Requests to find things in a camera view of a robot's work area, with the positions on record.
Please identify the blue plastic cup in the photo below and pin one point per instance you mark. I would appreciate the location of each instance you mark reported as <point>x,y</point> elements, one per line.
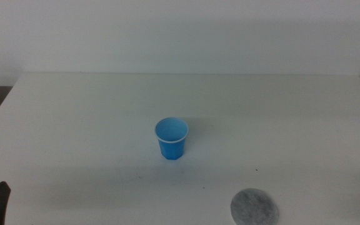
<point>171,147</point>

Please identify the round grey felt cup mat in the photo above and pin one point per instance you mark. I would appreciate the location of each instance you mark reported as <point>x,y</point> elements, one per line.
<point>254,207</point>

